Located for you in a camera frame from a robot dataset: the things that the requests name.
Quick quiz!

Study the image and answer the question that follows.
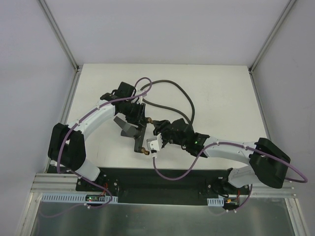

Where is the dark grey faucet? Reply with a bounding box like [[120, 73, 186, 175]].
[[114, 116, 153, 155]]

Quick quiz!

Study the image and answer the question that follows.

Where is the dark grey flexible hose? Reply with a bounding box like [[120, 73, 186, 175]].
[[140, 79, 196, 123]]

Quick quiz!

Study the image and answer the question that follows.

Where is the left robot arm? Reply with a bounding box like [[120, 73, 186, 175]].
[[48, 82, 149, 191]]

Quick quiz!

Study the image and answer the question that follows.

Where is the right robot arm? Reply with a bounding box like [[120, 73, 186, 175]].
[[152, 118, 290, 194]]

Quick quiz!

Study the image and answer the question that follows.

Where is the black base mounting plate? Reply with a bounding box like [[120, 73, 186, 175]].
[[75, 168, 250, 206]]

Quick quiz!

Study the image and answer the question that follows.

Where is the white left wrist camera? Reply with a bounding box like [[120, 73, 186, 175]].
[[132, 90, 147, 104]]

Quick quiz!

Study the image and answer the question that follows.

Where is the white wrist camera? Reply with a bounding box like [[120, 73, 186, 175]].
[[146, 134, 162, 154], [132, 90, 147, 104]]

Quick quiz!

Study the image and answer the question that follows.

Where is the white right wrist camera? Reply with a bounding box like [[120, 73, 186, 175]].
[[146, 134, 162, 154]]

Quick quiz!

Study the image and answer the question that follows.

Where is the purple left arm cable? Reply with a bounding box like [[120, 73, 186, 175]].
[[56, 77, 153, 175]]

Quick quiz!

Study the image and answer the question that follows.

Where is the right white cable duct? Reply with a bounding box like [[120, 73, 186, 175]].
[[207, 196, 224, 207]]

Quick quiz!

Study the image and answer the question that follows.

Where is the white cable duct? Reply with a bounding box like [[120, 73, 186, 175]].
[[41, 193, 118, 205], [207, 196, 224, 207]]

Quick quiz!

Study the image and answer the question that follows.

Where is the aluminium front rail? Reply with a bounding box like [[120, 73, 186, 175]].
[[31, 173, 297, 198]]

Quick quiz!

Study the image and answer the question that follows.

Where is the left aluminium frame post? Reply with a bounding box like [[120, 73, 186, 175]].
[[36, 0, 83, 72]]

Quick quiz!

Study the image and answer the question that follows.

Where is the aluminium frame post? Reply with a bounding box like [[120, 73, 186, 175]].
[[36, 0, 83, 72], [248, 0, 298, 74]]

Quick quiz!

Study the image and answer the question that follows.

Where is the left white cable duct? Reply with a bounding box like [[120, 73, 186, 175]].
[[41, 193, 118, 205]]

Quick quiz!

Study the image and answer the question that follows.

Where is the right aluminium frame post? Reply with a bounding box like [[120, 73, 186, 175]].
[[248, 0, 298, 74]]

